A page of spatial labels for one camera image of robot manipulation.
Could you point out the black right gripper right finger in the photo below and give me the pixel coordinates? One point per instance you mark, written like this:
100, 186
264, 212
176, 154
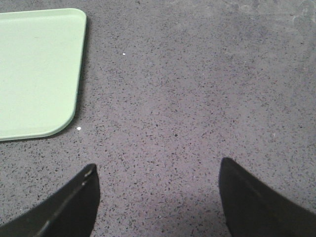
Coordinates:
253, 209

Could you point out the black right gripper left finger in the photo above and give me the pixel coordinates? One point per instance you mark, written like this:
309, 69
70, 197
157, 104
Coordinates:
70, 212

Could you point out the light green plastic tray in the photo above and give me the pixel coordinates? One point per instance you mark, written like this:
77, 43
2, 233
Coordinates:
40, 63

